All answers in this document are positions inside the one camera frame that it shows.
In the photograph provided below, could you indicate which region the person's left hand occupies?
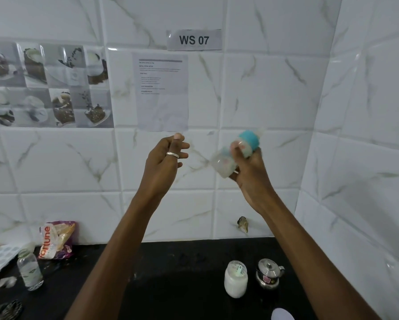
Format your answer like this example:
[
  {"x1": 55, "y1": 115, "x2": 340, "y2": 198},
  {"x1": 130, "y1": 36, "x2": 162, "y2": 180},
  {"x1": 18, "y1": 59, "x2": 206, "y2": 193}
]
[{"x1": 140, "y1": 132, "x2": 190, "y2": 200}]

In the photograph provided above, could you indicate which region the person's right hand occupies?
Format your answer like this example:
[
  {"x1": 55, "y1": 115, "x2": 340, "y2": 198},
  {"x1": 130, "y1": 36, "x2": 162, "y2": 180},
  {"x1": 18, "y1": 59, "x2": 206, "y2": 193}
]
[{"x1": 229, "y1": 141, "x2": 279, "y2": 214}]

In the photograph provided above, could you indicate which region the clear baby bottle teal collar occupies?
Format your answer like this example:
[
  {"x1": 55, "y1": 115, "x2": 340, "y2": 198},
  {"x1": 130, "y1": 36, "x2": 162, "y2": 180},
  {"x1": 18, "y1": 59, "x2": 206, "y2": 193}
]
[{"x1": 210, "y1": 129, "x2": 265, "y2": 179}]

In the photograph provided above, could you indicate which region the person's right forearm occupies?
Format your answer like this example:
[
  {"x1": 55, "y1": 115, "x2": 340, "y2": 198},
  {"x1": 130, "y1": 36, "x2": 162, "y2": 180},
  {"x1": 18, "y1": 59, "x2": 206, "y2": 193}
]
[{"x1": 251, "y1": 196, "x2": 381, "y2": 320}]

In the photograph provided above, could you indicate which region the person's left forearm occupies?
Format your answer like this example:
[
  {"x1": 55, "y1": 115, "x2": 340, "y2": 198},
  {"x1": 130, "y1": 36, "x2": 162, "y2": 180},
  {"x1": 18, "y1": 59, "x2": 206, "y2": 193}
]
[{"x1": 64, "y1": 191, "x2": 168, "y2": 320}]

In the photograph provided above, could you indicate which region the printed paper sheet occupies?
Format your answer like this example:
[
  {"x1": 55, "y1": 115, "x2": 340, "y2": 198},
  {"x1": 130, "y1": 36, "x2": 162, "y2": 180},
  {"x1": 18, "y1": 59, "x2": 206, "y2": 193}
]
[{"x1": 132, "y1": 52, "x2": 189, "y2": 132}]

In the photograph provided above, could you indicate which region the grey label sign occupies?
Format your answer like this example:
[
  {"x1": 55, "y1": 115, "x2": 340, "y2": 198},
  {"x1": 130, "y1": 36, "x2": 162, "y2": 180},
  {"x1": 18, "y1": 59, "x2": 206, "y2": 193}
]
[{"x1": 166, "y1": 29, "x2": 223, "y2": 52}]

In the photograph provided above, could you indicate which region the small steel lidded pot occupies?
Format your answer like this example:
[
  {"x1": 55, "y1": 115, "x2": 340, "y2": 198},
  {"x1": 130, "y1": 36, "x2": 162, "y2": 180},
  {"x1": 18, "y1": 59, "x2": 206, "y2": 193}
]
[{"x1": 255, "y1": 258, "x2": 285, "y2": 290}]

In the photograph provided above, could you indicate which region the white powder glass jar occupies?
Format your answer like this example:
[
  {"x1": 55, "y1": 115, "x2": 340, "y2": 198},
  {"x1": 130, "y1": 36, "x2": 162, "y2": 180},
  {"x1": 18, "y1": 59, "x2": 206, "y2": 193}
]
[{"x1": 224, "y1": 260, "x2": 249, "y2": 299}]

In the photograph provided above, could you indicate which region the purple snack packet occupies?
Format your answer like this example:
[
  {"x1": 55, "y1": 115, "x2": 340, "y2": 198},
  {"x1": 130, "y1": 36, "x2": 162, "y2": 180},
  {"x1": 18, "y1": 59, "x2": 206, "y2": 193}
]
[{"x1": 38, "y1": 220, "x2": 76, "y2": 260}]

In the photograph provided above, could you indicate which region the white round object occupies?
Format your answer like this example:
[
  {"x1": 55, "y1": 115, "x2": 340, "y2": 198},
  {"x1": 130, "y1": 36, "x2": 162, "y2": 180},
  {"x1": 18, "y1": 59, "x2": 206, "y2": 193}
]
[{"x1": 271, "y1": 308, "x2": 295, "y2": 320}]

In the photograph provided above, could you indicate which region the clear plastic bottle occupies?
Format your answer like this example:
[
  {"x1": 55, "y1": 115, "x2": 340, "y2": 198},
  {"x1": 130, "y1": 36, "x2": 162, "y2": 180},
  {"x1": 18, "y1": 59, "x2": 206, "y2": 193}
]
[{"x1": 17, "y1": 248, "x2": 44, "y2": 292}]

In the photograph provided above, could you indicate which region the dessert picture wall tile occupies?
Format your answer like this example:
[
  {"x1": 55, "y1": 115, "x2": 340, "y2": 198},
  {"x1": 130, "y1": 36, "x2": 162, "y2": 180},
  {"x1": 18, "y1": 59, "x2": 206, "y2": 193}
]
[{"x1": 0, "y1": 40, "x2": 114, "y2": 129}]

